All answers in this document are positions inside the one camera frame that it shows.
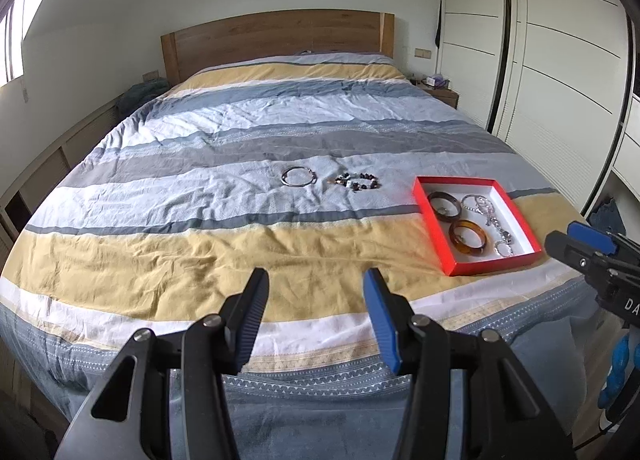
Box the dark green cloth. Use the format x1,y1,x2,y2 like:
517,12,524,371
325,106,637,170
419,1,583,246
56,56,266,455
117,79,171,121

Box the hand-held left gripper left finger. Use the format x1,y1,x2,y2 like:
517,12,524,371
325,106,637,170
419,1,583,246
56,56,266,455
52,267,271,460

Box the silver chain bracelet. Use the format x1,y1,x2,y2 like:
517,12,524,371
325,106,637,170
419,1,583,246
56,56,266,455
487,216,516,245

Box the wooden side cabinet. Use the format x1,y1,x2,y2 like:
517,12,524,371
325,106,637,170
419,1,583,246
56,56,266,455
0,94,127,253

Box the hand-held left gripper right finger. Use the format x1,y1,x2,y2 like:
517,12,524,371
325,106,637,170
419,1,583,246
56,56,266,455
362,267,577,460

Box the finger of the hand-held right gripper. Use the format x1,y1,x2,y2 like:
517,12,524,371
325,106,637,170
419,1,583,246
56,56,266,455
567,221,640,261
544,232,619,287

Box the striped duvet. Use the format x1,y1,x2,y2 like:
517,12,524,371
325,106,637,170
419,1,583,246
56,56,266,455
0,52,603,460

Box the wooden nightstand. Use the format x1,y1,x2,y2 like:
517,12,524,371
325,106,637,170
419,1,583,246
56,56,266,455
412,74,460,109

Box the large plain silver bangle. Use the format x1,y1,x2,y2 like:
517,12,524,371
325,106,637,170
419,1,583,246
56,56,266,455
280,166,319,187

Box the pearl and chain necklace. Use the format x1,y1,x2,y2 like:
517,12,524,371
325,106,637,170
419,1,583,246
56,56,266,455
470,195,502,229

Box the wooden headboard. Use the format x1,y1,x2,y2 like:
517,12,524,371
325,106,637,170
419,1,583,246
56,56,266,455
160,9,396,86

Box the dark brown bangle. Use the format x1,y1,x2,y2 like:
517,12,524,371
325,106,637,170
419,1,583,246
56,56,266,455
427,192,462,222

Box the red jewelry box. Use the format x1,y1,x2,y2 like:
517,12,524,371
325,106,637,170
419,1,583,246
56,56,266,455
412,176,544,277

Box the window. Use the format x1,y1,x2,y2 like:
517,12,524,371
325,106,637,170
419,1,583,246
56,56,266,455
0,0,67,86

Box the blue shoe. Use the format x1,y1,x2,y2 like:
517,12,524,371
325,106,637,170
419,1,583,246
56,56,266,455
597,335,635,409

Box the brown beaded bracelet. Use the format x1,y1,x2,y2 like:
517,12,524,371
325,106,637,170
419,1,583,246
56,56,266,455
327,171,382,192

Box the amber bangle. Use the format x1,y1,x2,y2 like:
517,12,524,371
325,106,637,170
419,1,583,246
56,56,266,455
448,219,489,257

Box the white wardrobe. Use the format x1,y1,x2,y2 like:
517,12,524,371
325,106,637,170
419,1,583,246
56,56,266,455
437,0,640,221

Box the dark blue cloth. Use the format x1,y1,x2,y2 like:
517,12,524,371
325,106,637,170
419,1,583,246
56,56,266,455
589,196,629,237

